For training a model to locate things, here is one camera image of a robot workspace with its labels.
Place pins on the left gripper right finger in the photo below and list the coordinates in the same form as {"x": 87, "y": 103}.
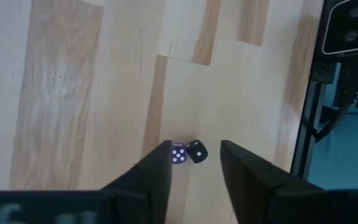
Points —
{"x": 253, "y": 186}

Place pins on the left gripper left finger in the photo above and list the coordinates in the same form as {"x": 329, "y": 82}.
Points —
{"x": 148, "y": 186}

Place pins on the small purple translucent die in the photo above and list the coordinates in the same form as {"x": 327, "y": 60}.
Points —
{"x": 179, "y": 154}

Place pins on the small black die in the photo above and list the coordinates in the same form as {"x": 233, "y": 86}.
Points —
{"x": 197, "y": 152}

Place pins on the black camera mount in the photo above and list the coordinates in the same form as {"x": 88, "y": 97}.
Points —
{"x": 353, "y": 77}

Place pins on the black camera box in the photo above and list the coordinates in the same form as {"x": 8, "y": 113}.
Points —
{"x": 350, "y": 25}

